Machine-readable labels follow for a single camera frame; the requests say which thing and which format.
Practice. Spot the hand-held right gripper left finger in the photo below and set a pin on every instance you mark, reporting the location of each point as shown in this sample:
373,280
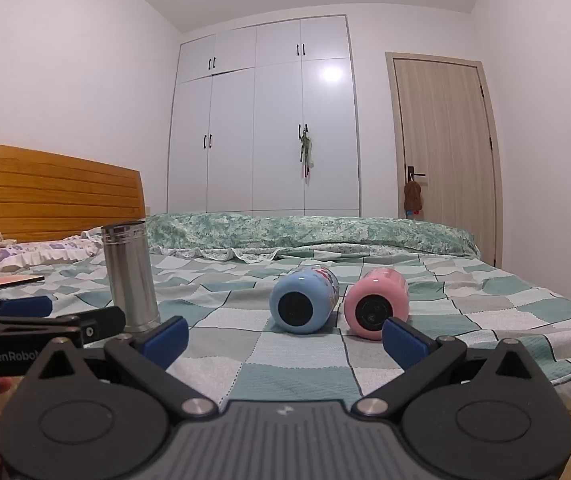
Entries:
165,338

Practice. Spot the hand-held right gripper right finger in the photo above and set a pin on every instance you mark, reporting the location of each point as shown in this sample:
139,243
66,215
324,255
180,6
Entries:
405,342

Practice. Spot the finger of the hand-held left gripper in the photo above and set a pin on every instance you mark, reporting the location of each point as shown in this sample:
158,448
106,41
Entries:
103,324
23,306

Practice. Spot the pink cup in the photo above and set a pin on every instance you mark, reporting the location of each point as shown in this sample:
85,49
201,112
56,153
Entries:
385,285

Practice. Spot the blue cup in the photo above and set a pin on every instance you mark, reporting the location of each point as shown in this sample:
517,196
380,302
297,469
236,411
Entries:
311,284

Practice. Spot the stainless steel cup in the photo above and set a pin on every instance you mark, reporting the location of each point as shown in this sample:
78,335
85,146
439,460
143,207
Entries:
128,275

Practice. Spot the pink flat tablet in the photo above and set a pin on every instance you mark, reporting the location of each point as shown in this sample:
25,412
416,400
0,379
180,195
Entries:
13,281

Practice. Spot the purple floral pillow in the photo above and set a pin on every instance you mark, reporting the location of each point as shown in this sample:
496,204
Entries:
40,252

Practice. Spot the checkered bed sheet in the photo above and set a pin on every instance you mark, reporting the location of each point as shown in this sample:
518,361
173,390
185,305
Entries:
290,360

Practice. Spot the wooden headboard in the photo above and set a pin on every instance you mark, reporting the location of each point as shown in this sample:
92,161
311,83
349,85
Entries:
40,185

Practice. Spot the green floral quilt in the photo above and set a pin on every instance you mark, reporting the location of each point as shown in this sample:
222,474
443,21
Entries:
315,232

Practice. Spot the brown hanging bag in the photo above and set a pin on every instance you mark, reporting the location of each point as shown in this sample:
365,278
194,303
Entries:
413,197

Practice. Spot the light wooden door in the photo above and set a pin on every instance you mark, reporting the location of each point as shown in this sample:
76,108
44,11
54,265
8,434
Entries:
445,135

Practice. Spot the hanging green cloth ornament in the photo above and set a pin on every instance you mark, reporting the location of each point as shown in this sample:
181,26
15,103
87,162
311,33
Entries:
307,152

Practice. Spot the white wardrobe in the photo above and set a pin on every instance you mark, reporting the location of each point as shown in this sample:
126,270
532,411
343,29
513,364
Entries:
265,135

